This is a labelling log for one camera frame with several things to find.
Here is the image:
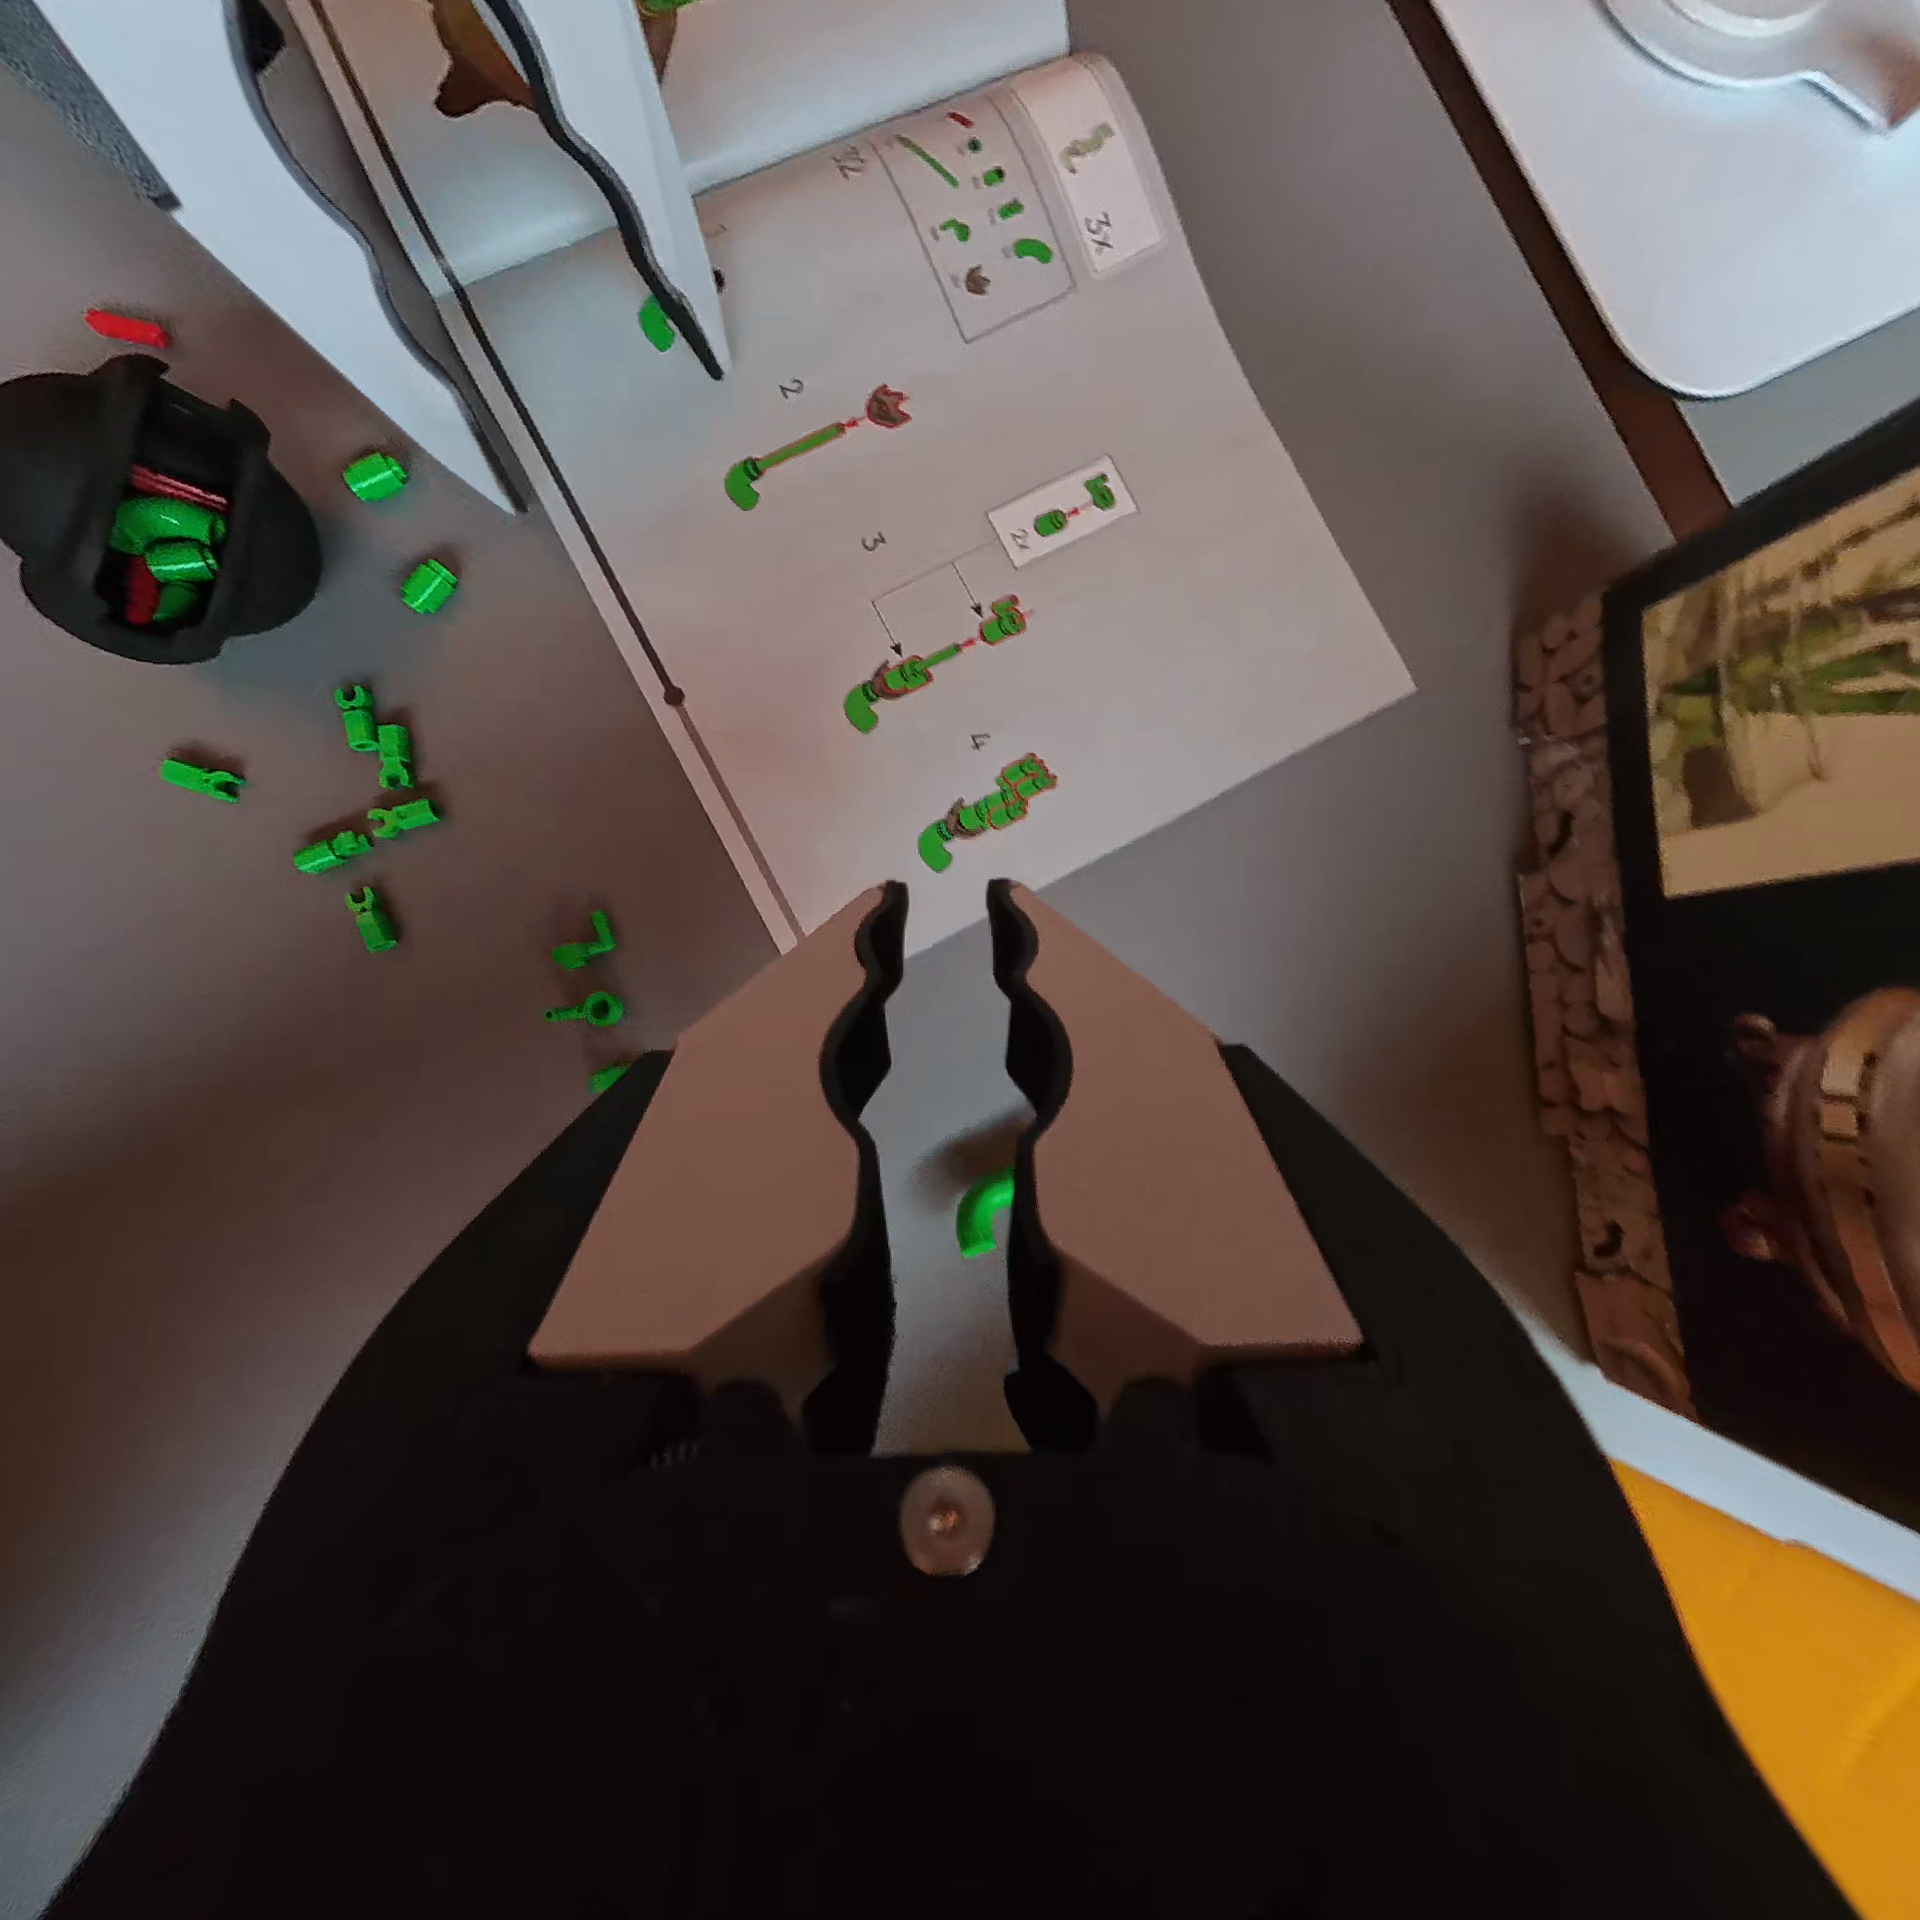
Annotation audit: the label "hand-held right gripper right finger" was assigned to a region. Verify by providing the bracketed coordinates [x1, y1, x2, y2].
[985, 877, 1368, 1459]

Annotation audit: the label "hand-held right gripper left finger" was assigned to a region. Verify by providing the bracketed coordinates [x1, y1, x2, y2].
[525, 882, 914, 1459]

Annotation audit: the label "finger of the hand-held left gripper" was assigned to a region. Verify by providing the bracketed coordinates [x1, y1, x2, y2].
[481, 0, 736, 381]
[29, 0, 531, 516]

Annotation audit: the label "scattered green lego pieces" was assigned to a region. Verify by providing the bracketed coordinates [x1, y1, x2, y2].
[157, 451, 630, 1096]

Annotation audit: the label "mixed green red lego pile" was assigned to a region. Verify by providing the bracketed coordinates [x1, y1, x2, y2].
[97, 467, 232, 631]

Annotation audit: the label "lego instruction booklet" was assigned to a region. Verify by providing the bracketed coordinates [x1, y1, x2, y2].
[275, 0, 1417, 955]

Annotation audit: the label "black lego box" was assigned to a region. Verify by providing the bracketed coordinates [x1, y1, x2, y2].
[1512, 403, 1920, 1540]

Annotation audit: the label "black cup of pieces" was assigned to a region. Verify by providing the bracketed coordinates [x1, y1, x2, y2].
[0, 358, 317, 667]

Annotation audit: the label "yellow seat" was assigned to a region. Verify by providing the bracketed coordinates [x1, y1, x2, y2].
[1608, 1459, 1920, 1920]

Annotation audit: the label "white plastic holder plate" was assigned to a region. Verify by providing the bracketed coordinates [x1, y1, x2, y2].
[1424, 0, 1920, 397]

